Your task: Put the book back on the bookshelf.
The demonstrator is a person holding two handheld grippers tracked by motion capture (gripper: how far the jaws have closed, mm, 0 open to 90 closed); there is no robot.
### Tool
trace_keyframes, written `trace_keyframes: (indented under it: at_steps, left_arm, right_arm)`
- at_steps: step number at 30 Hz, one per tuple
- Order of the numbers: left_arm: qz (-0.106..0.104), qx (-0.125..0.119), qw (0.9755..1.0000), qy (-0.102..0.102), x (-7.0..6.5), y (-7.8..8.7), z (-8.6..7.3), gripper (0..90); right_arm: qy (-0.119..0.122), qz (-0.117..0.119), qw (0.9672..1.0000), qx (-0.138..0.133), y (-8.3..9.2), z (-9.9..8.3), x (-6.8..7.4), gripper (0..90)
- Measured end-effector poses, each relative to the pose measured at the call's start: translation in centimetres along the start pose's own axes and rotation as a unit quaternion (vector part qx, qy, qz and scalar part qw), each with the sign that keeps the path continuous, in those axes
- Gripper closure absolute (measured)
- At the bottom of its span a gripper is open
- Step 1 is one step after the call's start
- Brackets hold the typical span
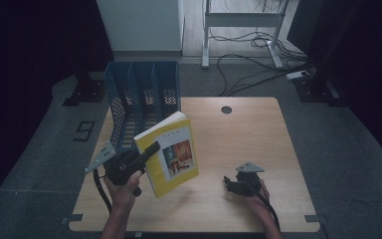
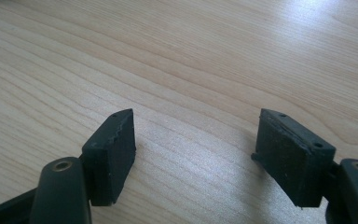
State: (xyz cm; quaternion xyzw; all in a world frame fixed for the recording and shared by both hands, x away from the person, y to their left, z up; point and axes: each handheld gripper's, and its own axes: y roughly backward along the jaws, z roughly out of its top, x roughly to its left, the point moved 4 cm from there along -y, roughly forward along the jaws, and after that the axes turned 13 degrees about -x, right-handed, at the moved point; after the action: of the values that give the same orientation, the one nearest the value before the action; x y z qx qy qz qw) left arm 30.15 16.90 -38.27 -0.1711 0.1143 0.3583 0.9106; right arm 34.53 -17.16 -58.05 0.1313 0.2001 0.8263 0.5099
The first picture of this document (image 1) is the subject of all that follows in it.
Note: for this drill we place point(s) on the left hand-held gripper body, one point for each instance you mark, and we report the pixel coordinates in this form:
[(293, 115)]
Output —
[(122, 167)]

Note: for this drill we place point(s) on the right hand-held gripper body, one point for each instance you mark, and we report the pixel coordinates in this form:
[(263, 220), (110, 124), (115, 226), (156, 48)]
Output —
[(248, 182)]

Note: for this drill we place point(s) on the yellow book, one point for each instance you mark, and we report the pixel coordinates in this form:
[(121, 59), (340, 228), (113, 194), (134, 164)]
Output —
[(179, 132)]

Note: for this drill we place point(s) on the blue perforated file rack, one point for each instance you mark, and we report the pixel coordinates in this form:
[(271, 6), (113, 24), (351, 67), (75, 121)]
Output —
[(146, 83)]

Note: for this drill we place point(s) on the person's right hand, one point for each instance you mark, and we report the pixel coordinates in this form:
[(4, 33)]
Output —
[(257, 202)]

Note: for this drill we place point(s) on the person's left hand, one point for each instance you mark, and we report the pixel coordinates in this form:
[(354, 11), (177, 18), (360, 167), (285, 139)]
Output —
[(124, 194)]

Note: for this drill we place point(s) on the grey tape piece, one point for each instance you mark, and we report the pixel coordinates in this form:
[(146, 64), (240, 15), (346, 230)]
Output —
[(73, 218), (315, 218)]

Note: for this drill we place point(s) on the dark round table grommet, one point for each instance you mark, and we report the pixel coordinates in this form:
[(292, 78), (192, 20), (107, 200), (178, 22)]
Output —
[(226, 110)]

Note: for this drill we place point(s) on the black stand base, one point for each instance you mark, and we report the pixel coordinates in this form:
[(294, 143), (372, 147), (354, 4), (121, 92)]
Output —
[(88, 93), (315, 91)]

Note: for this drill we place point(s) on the white power strip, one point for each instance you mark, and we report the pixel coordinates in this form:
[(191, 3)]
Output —
[(296, 75)]

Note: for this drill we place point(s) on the white cabinet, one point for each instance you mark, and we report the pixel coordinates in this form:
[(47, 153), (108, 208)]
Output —
[(142, 26)]

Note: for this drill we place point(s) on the dark curtain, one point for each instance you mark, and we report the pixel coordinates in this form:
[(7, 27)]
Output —
[(371, 66), (20, 66)]

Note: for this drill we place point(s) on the white metal desk frame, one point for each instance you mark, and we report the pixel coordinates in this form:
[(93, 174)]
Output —
[(242, 19)]

